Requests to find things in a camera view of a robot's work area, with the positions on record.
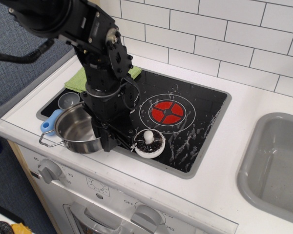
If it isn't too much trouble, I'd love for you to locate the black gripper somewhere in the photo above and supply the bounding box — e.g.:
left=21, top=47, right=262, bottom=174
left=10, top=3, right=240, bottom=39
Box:
left=81, top=81, right=140, bottom=152

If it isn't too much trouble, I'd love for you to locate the silver steel pot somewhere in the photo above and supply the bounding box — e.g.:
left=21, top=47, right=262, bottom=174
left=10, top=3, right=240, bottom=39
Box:
left=39, top=102, right=103, bottom=154

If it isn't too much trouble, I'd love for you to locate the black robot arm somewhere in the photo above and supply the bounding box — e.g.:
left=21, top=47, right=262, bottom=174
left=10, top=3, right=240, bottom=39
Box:
left=0, top=0, right=140, bottom=152

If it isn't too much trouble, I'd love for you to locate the white toy mushroom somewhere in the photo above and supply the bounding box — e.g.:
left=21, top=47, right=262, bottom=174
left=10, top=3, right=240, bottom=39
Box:
left=131, top=129, right=166, bottom=159

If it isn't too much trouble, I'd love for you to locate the blue and grey spoon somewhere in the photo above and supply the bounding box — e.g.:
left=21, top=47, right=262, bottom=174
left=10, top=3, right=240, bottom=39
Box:
left=41, top=92, right=80, bottom=133

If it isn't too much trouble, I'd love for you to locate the green cloth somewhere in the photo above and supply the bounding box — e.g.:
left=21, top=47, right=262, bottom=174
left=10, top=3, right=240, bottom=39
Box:
left=64, top=66, right=142, bottom=93

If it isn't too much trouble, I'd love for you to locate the black toy stove top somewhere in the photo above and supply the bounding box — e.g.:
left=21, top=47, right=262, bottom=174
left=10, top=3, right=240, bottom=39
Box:
left=42, top=71, right=230, bottom=178

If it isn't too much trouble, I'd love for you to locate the grey left oven knob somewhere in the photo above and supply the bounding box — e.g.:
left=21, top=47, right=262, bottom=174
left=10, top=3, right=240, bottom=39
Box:
left=38, top=159, right=62, bottom=184

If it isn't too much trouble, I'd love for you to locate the grey oven knob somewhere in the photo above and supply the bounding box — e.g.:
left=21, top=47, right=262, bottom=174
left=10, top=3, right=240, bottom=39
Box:
left=38, top=159, right=62, bottom=184
left=130, top=205, right=162, bottom=234

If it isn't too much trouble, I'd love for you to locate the grey right oven knob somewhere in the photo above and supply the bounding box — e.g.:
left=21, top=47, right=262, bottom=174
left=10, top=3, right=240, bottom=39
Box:
left=130, top=205, right=162, bottom=234

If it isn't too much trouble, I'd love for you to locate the white toy oven door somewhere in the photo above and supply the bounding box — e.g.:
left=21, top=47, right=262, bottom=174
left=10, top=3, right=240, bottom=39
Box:
left=63, top=202, right=131, bottom=234

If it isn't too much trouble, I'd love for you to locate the grey sink basin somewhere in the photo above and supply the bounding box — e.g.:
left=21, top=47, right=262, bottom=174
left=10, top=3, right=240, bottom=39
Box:
left=237, top=113, right=293, bottom=223

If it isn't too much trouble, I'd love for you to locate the black braided cable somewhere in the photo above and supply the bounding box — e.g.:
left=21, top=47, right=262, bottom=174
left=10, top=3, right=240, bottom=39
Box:
left=0, top=38, right=56, bottom=64

